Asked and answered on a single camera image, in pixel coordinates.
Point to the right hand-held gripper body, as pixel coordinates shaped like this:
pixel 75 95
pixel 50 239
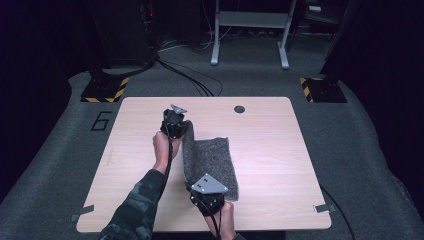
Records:
pixel 208 190

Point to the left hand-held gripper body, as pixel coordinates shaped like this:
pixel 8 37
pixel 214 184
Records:
pixel 174 121

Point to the grey cloth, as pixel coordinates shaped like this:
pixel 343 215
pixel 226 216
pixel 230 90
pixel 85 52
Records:
pixel 210 160

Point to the person's left hand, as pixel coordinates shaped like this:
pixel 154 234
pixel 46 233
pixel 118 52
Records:
pixel 162 150

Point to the person's right hand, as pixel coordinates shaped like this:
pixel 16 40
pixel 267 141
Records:
pixel 225 221

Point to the black striped stand base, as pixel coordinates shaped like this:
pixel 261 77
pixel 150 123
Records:
pixel 103 90
pixel 325 90

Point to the black cabinet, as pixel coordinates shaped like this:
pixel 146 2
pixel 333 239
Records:
pixel 123 30

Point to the white metal stand frame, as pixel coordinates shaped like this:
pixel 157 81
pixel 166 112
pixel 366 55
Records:
pixel 250 19

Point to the black slanted stand post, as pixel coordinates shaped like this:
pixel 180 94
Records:
pixel 338 36

